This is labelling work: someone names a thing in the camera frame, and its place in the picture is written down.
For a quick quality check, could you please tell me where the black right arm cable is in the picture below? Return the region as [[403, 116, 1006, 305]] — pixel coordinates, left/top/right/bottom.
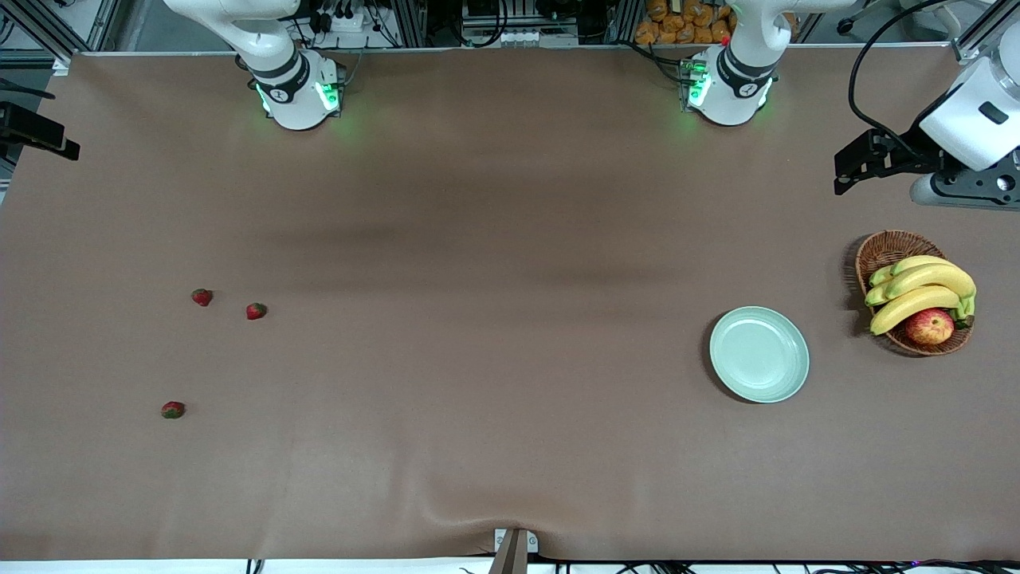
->
[[0, 77, 57, 101]]

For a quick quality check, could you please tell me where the brown table cover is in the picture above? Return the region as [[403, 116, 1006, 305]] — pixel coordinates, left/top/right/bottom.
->
[[0, 44, 1020, 561]]

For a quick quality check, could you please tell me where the red yellow apple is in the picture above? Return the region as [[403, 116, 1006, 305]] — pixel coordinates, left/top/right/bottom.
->
[[905, 308, 955, 346]]

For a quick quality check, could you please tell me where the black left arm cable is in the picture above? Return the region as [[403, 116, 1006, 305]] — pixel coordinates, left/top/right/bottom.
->
[[847, 0, 953, 156]]

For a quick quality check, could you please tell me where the yellow banana bunch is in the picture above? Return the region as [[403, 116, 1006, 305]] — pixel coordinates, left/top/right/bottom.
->
[[865, 255, 978, 336]]

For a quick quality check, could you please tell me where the white power strip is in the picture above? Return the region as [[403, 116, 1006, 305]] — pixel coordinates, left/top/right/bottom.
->
[[315, 4, 369, 34]]

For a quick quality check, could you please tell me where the brown wicker basket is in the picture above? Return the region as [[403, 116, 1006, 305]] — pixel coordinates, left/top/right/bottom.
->
[[855, 230, 975, 357]]

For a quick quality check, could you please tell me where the grey metal mount bracket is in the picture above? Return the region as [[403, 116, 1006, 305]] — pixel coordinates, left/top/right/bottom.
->
[[488, 528, 539, 574]]

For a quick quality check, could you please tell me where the pale green round plate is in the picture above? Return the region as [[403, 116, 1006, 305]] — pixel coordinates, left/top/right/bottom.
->
[[709, 306, 810, 404]]

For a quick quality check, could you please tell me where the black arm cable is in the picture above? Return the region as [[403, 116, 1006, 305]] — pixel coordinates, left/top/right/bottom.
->
[[0, 77, 57, 101], [847, 0, 953, 156]]

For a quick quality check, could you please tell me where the aluminium frame profile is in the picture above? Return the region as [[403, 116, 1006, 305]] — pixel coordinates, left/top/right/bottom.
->
[[0, 0, 120, 69], [952, 0, 1020, 65]]

